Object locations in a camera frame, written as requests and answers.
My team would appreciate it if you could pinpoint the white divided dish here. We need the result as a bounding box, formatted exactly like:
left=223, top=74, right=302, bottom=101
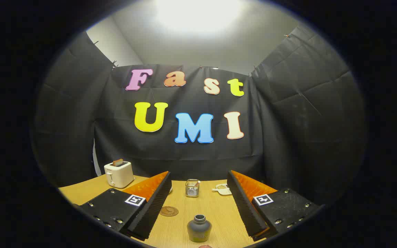
left=212, top=184, right=233, bottom=196

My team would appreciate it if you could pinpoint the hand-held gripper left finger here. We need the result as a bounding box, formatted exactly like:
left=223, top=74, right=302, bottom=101
left=73, top=170, right=172, bottom=241

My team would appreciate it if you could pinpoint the white toaster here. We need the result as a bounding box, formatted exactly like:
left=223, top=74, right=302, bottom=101
left=104, top=161, right=135, bottom=188

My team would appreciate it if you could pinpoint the round brown coaster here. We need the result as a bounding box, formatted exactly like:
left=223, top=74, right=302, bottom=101
left=159, top=206, right=179, bottom=217

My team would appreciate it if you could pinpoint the metal wire holder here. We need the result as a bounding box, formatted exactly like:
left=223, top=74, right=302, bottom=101
left=185, top=179, right=201, bottom=198

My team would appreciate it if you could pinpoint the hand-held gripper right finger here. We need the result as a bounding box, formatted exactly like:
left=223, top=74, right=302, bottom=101
left=227, top=170, right=325, bottom=241

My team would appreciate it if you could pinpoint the silver juice bottle green label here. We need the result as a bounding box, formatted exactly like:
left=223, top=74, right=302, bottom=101
left=187, top=214, right=213, bottom=243

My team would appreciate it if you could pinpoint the wooden table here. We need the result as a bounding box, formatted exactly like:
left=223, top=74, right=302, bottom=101
left=58, top=174, right=278, bottom=248

